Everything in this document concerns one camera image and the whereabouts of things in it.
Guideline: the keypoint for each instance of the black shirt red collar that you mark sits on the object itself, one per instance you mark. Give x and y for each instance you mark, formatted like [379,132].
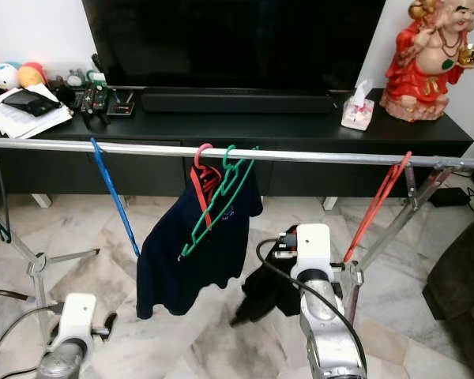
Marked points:
[268,288]

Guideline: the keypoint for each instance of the green plastic hanger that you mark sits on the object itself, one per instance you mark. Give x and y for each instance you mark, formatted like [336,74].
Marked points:
[233,166]

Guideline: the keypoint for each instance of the red plastic hanger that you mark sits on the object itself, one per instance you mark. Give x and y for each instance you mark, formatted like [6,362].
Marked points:
[379,204]
[199,178]

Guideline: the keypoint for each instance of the black TV cabinet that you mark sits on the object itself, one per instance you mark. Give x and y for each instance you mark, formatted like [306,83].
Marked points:
[308,178]

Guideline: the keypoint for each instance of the navy blue shirt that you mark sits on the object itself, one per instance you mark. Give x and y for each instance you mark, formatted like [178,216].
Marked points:
[182,272]

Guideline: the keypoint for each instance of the white pink tissue box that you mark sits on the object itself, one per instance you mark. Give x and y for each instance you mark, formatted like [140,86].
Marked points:
[357,114]

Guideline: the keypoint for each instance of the black soundbar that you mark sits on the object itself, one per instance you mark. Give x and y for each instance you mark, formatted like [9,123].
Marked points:
[237,101]

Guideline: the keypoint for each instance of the silver clothes rack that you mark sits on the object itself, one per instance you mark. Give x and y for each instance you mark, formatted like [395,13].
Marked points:
[158,149]

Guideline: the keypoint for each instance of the black television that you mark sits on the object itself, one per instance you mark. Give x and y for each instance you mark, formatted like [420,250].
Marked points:
[229,43]

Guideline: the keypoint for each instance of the red laughing buddha statue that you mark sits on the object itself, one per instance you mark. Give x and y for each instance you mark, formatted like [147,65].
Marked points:
[423,79]

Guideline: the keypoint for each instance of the small black box device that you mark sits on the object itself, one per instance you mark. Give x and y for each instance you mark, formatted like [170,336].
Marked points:
[121,106]

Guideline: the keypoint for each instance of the green white small gadget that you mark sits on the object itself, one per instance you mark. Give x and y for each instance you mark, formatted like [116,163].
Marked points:
[95,83]

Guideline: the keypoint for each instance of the white ball toy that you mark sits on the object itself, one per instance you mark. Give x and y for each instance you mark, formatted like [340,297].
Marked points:
[5,76]

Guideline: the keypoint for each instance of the black wallet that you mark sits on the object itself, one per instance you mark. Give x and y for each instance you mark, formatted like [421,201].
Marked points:
[31,103]

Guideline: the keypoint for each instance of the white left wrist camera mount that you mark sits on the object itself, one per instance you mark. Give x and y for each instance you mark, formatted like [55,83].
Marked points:
[77,312]

